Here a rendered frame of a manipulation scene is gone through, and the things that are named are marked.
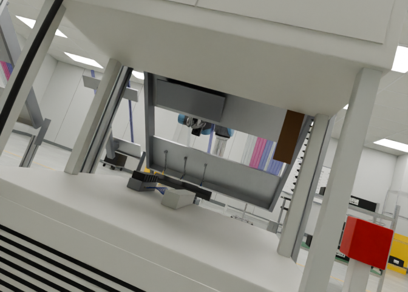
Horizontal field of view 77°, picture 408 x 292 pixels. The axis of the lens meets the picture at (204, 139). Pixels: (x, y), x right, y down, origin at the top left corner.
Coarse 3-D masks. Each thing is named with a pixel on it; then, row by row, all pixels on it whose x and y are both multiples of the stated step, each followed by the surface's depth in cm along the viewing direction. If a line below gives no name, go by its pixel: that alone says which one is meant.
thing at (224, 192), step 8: (152, 168) 139; (160, 168) 140; (176, 176) 136; (184, 176) 137; (192, 184) 134; (200, 184) 135; (208, 184) 135; (216, 192) 132; (224, 192) 131; (232, 192) 132; (240, 200) 129; (248, 200) 129; (256, 200) 130; (264, 208) 126
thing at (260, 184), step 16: (160, 144) 132; (176, 144) 128; (160, 160) 139; (176, 160) 135; (192, 160) 131; (208, 160) 127; (224, 160) 123; (192, 176) 137; (208, 176) 133; (224, 176) 129; (240, 176) 125; (256, 176) 122; (272, 176) 119; (240, 192) 132; (256, 192) 128; (272, 192) 124
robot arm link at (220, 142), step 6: (216, 126) 184; (222, 126) 183; (216, 132) 186; (222, 132) 183; (228, 132) 182; (216, 138) 187; (222, 138) 184; (228, 138) 185; (216, 144) 186; (222, 144) 186; (216, 150) 186; (222, 150) 186; (222, 156) 188
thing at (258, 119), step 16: (160, 80) 106; (176, 80) 108; (160, 96) 111; (176, 96) 108; (192, 96) 105; (208, 96) 103; (224, 96) 104; (176, 112) 117; (192, 112) 110; (208, 112) 107; (224, 112) 109; (240, 112) 106; (256, 112) 104; (272, 112) 101; (240, 128) 110; (256, 128) 108; (272, 128) 105
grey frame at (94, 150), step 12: (120, 72) 95; (120, 84) 94; (120, 96) 96; (108, 108) 93; (108, 120) 93; (96, 132) 92; (108, 132) 95; (324, 132) 81; (96, 144) 91; (324, 144) 79; (96, 156) 93; (324, 156) 79; (84, 168) 90; (312, 180) 79; (312, 192) 77; (276, 228) 123; (300, 228) 76; (300, 240) 75
